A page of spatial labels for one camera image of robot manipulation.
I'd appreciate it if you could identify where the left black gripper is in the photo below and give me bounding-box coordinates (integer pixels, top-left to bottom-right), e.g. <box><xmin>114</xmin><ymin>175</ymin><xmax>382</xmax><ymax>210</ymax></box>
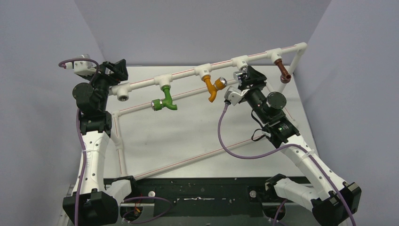
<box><xmin>84</xmin><ymin>62</ymin><xmax>128</xmax><ymax>110</ymax></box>

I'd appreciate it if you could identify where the chrome metal faucet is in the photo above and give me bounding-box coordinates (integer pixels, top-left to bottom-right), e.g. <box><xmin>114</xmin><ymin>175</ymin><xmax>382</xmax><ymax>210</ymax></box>
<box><xmin>233</xmin><ymin>71</ymin><xmax>249</xmax><ymax>86</ymax></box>

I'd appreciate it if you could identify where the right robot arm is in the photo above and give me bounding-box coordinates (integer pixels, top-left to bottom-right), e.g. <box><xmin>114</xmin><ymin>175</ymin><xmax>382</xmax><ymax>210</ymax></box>
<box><xmin>234</xmin><ymin>66</ymin><xmax>361</xmax><ymax>226</ymax></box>

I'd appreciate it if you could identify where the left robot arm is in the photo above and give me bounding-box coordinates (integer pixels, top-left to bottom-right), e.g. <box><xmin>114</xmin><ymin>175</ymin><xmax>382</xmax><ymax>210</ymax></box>
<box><xmin>58</xmin><ymin>56</ymin><xmax>139</xmax><ymax>226</ymax></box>

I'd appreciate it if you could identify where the brown plastic faucet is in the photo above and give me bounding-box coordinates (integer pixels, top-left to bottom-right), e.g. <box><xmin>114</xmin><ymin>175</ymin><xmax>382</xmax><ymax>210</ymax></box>
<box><xmin>274</xmin><ymin>59</ymin><xmax>292</xmax><ymax>84</ymax></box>

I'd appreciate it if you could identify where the orange plastic faucet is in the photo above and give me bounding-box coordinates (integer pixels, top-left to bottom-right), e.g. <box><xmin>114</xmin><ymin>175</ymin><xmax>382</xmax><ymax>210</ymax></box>
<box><xmin>202</xmin><ymin>75</ymin><xmax>227</xmax><ymax>103</ymax></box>

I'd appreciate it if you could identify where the green plastic faucet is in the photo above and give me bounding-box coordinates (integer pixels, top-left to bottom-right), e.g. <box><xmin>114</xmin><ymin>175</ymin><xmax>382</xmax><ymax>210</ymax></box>
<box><xmin>151</xmin><ymin>85</ymin><xmax>178</xmax><ymax>111</ymax></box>

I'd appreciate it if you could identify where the white PVC pipe frame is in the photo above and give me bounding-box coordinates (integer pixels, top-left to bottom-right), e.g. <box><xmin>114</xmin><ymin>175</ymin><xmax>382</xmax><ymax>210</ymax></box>
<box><xmin>109</xmin><ymin>42</ymin><xmax>307</xmax><ymax>180</ymax></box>

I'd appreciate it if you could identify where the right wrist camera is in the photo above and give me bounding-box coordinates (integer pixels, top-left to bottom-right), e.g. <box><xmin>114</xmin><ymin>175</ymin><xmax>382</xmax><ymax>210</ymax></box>
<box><xmin>224</xmin><ymin>86</ymin><xmax>249</xmax><ymax>106</ymax></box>

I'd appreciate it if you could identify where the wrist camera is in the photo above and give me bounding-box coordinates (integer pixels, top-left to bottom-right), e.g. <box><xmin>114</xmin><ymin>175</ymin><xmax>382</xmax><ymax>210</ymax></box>
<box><xmin>60</xmin><ymin>54</ymin><xmax>99</xmax><ymax>77</ymax></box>
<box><xmin>224</xmin><ymin>86</ymin><xmax>249</xmax><ymax>106</ymax></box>

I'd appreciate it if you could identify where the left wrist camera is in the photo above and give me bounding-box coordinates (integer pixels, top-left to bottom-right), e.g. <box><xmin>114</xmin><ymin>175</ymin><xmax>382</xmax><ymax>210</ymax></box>
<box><xmin>60</xmin><ymin>54</ymin><xmax>99</xmax><ymax>77</ymax></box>

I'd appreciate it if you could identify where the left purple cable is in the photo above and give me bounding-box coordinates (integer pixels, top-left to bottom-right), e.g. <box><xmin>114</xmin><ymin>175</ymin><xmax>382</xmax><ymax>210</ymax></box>
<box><xmin>58</xmin><ymin>58</ymin><xmax>105</xmax><ymax>226</ymax></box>

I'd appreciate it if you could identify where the purple cable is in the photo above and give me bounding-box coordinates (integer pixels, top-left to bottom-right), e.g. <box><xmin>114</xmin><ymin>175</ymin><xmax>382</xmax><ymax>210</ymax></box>
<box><xmin>58</xmin><ymin>58</ymin><xmax>105</xmax><ymax>226</ymax></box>
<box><xmin>216</xmin><ymin>103</ymin><xmax>357</xmax><ymax>226</ymax></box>

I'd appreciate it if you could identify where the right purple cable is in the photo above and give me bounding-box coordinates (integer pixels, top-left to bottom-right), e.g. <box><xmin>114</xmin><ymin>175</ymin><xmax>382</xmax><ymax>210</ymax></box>
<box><xmin>216</xmin><ymin>103</ymin><xmax>357</xmax><ymax>226</ymax></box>

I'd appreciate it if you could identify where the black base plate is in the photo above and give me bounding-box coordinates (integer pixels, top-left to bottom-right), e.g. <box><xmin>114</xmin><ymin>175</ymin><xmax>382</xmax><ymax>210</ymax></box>
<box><xmin>99</xmin><ymin>176</ymin><xmax>328</xmax><ymax>219</ymax></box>

